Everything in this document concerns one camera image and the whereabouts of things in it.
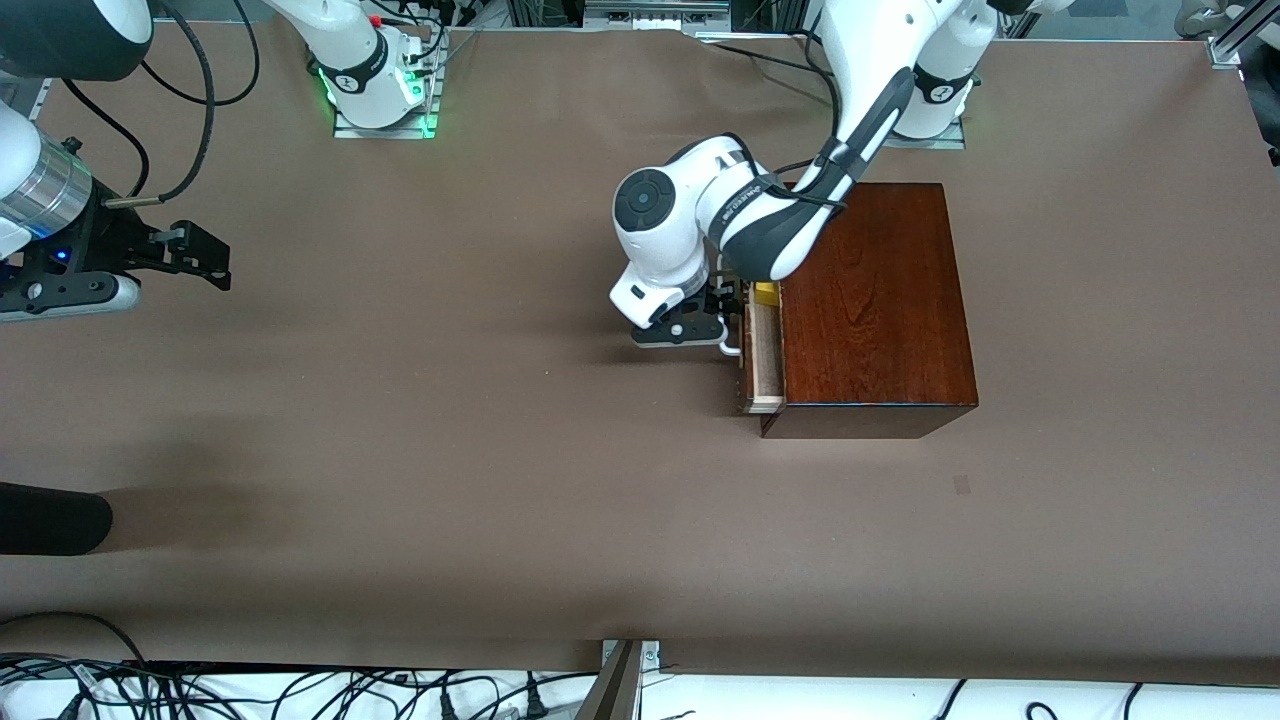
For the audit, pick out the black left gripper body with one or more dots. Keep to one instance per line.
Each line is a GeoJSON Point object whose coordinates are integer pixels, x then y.
{"type": "Point", "coordinates": [722, 298]}

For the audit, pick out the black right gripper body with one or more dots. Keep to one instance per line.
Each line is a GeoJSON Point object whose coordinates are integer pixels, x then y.
{"type": "Point", "coordinates": [100, 243]}

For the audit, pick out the yellow block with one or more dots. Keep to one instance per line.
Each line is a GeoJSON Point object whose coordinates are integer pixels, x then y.
{"type": "Point", "coordinates": [767, 294]}

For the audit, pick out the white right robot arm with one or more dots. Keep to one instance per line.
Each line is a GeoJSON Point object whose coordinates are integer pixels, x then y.
{"type": "Point", "coordinates": [360, 60]}

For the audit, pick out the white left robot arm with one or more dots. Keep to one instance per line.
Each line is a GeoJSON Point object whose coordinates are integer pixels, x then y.
{"type": "Point", "coordinates": [870, 60]}

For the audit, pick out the dark brown wooden cabinet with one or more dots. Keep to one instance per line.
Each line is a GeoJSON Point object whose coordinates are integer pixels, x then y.
{"type": "Point", "coordinates": [880, 330]}

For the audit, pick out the brown paper table cover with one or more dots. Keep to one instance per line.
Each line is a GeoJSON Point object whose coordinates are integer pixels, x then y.
{"type": "Point", "coordinates": [500, 450]}

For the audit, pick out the black cylindrical object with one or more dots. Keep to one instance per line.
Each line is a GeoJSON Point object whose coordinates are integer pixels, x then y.
{"type": "Point", "coordinates": [50, 520]}

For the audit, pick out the metal equipment rack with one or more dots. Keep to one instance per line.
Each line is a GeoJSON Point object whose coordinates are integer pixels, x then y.
{"type": "Point", "coordinates": [650, 10]}

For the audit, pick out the white sheet below table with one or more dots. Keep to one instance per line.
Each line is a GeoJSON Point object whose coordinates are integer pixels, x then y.
{"type": "Point", "coordinates": [800, 700]}

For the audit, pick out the aluminium corner profile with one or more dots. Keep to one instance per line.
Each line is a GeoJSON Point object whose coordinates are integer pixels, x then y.
{"type": "Point", "coordinates": [1225, 50]}

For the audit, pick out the aluminium frame rail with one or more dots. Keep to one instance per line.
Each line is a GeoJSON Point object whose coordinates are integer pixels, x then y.
{"type": "Point", "coordinates": [38, 100]}

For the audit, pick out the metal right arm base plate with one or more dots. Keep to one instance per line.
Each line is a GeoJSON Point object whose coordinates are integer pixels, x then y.
{"type": "Point", "coordinates": [385, 132]}

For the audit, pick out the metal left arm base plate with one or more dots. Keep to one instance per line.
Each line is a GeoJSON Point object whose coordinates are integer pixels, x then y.
{"type": "Point", "coordinates": [930, 143]}

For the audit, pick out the metal table bracket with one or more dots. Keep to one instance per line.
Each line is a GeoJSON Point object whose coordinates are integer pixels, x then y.
{"type": "Point", "coordinates": [620, 690]}

